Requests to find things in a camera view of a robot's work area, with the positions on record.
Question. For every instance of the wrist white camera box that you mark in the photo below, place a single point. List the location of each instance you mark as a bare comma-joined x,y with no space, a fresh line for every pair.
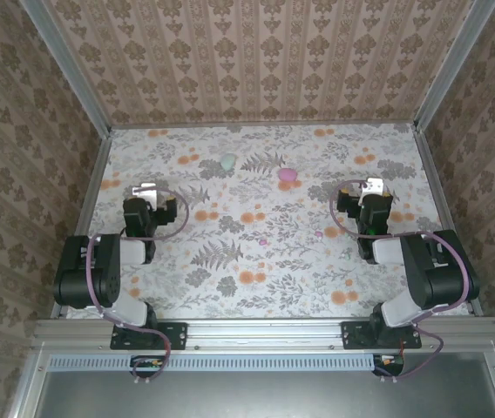
374,185
145,189

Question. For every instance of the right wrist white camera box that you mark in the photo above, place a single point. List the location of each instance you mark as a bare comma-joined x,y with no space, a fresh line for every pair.
374,185

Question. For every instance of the aluminium frame post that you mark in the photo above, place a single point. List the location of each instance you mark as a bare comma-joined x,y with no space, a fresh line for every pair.
452,65
69,65

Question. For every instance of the pink earbud charging case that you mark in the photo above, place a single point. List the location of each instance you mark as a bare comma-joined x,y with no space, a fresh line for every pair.
286,174

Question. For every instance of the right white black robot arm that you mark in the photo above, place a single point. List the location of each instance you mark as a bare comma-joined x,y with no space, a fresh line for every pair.
430,278

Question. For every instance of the grey sheet metal panel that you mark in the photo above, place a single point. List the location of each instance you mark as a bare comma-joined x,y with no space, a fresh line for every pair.
252,396

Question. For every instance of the floral patterned table cover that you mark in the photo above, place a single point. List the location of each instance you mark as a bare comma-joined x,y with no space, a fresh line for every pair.
273,278

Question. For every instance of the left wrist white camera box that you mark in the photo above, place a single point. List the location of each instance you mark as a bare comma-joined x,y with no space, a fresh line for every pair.
145,189

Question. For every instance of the mint green earbud charging case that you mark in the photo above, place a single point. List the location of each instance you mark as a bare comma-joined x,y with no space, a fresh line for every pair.
228,161

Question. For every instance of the aluminium table side rail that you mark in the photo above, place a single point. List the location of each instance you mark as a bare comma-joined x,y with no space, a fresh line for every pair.
83,217
433,174

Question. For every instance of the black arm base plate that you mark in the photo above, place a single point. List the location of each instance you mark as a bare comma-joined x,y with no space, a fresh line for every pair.
173,335
354,337

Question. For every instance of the aluminium mounting rail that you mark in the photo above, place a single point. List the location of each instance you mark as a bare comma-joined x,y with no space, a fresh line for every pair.
265,333

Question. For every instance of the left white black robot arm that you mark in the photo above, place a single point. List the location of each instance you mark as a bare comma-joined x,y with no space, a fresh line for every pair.
108,278

